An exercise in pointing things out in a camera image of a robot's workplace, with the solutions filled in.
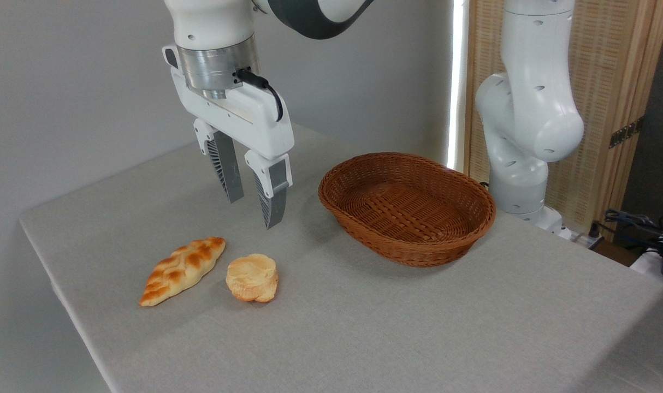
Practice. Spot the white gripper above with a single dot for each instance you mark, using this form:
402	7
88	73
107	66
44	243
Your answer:
255	123

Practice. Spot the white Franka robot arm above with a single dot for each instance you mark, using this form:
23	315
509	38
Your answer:
531	109

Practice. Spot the round pale bread roll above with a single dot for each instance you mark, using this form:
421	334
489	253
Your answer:
252	277

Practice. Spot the braided golden bread loaf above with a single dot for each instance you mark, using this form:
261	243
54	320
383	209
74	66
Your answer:
181	270

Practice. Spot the brown oval wicker basket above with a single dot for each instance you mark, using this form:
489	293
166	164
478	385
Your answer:
408	213

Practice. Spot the grey tablecloth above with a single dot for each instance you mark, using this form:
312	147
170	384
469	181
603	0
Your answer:
364	327

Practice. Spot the black power plug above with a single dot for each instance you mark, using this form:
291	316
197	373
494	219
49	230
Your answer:
596	233

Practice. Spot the dark metal screen hinge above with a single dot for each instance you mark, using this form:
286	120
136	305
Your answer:
626	132

